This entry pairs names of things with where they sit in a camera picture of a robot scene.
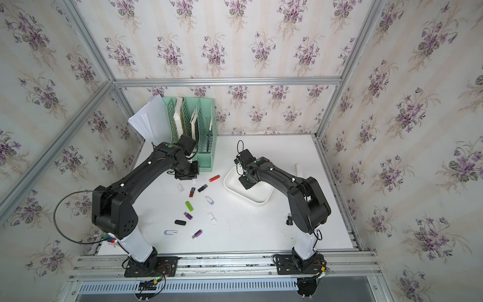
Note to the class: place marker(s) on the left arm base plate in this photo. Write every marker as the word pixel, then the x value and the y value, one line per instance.
pixel 162 266

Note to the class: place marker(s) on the white eraser block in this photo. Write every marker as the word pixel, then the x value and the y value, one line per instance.
pixel 299 171

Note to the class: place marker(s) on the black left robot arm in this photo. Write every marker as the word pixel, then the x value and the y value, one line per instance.
pixel 112 206

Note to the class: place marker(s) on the purple silver small usb drive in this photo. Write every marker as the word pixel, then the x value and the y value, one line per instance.
pixel 188 216

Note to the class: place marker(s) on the green desk file organizer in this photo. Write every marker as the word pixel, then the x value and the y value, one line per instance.
pixel 206 121

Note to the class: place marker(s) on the black usb flash drive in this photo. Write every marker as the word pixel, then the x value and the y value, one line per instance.
pixel 180 222

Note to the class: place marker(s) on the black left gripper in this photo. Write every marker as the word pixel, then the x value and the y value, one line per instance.
pixel 192 175

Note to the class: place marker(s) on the clear white usb flash drive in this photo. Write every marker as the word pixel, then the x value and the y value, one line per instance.
pixel 180 187

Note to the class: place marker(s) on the green usb flash drive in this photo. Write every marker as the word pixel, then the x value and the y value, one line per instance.
pixel 189 206

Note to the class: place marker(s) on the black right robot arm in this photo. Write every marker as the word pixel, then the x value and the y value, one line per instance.
pixel 307 202

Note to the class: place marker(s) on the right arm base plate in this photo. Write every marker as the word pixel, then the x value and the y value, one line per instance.
pixel 288 264

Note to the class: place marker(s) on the white book in organizer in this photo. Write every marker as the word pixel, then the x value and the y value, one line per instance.
pixel 178 116

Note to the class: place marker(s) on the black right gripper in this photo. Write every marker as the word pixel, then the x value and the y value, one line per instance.
pixel 245 184

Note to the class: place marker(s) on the red usb flash drive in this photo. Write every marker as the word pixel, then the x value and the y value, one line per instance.
pixel 214 178

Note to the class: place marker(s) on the beige notebook in organizer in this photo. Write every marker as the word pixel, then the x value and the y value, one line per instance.
pixel 194 125

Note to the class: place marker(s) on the black red swivel usb drive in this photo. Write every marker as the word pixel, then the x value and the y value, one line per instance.
pixel 192 191

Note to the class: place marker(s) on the dark pen in organizer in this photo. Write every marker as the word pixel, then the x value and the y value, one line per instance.
pixel 208 140

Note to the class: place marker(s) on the white slim usb flash drive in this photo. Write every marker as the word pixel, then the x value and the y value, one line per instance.
pixel 212 218

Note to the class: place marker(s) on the dark grey usb flash drive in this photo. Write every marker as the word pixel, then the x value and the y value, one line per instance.
pixel 202 188

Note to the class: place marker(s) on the white plastic storage box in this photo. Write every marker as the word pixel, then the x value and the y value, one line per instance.
pixel 257 195

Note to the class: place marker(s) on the purple usb flash drive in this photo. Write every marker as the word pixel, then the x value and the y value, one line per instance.
pixel 197 234

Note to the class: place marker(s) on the black small clip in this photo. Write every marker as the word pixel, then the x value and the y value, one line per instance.
pixel 289 220

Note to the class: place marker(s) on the white paper stack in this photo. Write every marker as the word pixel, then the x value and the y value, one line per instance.
pixel 152 122

